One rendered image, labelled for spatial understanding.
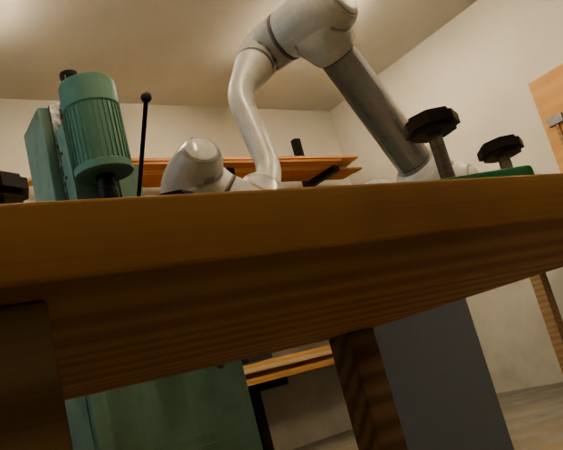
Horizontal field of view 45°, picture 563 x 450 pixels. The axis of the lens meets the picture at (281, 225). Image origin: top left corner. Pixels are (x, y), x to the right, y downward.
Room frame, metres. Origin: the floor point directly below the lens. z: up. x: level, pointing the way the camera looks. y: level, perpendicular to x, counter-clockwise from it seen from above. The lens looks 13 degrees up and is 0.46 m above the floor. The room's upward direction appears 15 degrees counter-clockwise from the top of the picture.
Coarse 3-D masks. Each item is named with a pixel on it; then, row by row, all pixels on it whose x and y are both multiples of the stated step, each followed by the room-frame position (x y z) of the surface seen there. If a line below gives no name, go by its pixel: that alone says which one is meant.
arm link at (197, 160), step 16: (192, 144) 1.23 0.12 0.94; (208, 144) 1.25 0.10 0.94; (176, 160) 1.24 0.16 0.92; (192, 160) 1.22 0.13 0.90; (208, 160) 1.23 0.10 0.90; (176, 176) 1.25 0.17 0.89; (192, 176) 1.24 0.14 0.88; (208, 176) 1.24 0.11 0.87; (224, 176) 1.28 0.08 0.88; (160, 192) 1.32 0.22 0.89; (208, 192) 1.27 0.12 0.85
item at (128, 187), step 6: (138, 168) 2.21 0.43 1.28; (132, 174) 2.19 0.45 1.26; (138, 174) 2.20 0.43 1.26; (120, 180) 2.16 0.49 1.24; (126, 180) 2.18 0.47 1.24; (132, 180) 2.19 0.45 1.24; (120, 186) 2.16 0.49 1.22; (126, 186) 2.17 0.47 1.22; (132, 186) 2.19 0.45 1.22; (120, 192) 2.17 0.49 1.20; (126, 192) 2.17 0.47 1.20; (132, 192) 2.18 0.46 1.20
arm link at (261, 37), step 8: (264, 24) 1.54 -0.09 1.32; (256, 32) 1.55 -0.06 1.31; (264, 32) 1.54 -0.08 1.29; (272, 32) 1.53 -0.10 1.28; (248, 40) 1.56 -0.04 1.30; (256, 40) 1.55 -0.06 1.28; (264, 40) 1.54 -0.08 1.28; (272, 40) 1.54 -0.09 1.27; (240, 48) 1.56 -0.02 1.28; (264, 48) 1.55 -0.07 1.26; (272, 48) 1.55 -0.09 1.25; (280, 48) 1.55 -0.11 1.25; (272, 56) 1.56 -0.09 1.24; (280, 56) 1.57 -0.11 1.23; (288, 56) 1.57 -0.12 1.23; (280, 64) 1.59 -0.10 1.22
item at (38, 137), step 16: (48, 112) 2.06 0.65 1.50; (32, 128) 2.12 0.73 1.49; (48, 128) 2.06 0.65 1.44; (32, 144) 2.14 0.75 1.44; (48, 144) 2.05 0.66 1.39; (32, 160) 2.17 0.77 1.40; (48, 160) 2.05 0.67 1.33; (32, 176) 2.20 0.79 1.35; (48, 176) 2.05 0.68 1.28; (48, 192) 2.08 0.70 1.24
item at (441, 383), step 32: (416, 320) 1.84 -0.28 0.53; (448, 320) 1.83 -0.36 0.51; (384, 352) 1.86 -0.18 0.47; (416, 352) 1.85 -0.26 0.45; (448, 352) 1.84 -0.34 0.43; (480, 352) 1.83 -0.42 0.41; (416, 384) 1.85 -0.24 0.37; (448, 384) 1.84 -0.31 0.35; (480, 384) 1.83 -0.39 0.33; (416, 416) 1.85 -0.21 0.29; (448, 416) 1.84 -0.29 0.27; (480, 416) 1.83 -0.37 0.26; (416, 448) 1.85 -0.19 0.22; (448, 448) 1.85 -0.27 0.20; (480, 448) 1.84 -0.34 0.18; (512, 448) 1.83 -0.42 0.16
